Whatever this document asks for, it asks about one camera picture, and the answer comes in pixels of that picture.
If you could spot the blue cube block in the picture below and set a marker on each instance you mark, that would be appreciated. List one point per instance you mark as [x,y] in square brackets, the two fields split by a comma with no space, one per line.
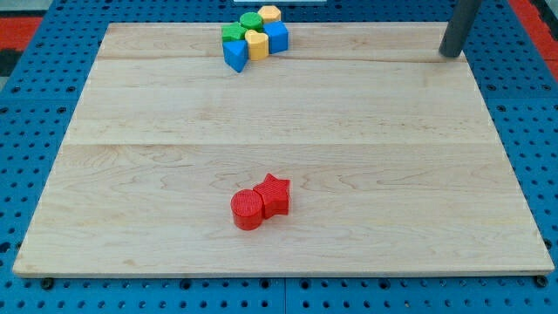
[278,36]

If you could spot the yellow hexagon block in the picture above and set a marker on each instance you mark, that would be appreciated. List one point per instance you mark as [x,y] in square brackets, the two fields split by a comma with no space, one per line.
[270,14]

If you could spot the red star block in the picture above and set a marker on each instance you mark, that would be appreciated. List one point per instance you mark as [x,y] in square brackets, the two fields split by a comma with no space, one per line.
[275,194]

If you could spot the red cylinder block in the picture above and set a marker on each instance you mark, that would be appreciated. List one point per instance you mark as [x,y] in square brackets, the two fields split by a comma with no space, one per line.
[247,209]

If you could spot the blue triangle block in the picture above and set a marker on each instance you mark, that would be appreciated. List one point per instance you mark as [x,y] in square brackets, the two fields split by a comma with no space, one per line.
[236,54]

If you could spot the yellow heart block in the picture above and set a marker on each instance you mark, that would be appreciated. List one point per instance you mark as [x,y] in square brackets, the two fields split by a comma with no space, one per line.
[258,45]

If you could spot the light wooden board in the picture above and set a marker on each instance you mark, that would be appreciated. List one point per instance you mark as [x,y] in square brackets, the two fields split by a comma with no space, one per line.
[395,166]

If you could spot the green star block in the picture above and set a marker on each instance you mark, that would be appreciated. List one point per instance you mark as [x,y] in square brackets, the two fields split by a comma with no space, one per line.
[233,32]

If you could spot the green cylinder block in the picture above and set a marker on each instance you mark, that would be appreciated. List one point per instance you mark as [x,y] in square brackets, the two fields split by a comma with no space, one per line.
[251,21]

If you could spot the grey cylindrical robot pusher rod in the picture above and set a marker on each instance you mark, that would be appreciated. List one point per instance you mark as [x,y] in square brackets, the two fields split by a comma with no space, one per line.
[458,27]

